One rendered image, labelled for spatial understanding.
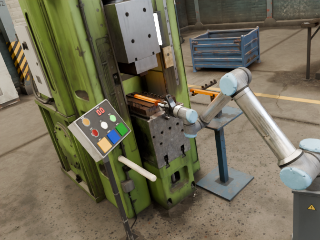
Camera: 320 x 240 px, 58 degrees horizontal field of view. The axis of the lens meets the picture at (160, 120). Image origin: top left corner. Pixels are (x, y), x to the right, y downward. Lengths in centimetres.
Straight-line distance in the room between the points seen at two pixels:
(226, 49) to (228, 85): 421
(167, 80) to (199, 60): 370
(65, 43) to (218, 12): 878
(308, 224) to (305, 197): 21
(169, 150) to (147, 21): 103
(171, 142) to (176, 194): 52
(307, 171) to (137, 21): 142
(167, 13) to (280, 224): 189
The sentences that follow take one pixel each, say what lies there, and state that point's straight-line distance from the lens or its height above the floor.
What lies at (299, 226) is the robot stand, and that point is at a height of 31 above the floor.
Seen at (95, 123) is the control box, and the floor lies 113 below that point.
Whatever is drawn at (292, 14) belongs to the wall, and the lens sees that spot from 968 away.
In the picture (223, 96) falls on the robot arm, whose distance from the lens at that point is 192.
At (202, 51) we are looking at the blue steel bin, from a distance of 610.
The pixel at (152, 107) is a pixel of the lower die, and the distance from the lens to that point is 228.
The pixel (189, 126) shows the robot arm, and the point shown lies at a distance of 206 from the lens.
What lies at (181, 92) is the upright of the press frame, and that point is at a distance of 266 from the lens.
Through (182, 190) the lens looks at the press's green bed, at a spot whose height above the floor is 11.
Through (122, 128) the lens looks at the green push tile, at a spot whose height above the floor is 101.
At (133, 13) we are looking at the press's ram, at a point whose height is 168.
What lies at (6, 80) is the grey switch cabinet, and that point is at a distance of 724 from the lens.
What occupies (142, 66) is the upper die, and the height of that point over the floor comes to 131.
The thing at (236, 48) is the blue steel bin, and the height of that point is 48.
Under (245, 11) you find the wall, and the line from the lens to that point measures 1031.
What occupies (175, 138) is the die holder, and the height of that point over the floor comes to 65.
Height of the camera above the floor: 183
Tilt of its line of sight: 25 degrees down
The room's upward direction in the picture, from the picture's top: 12 degrees counter-clockwise
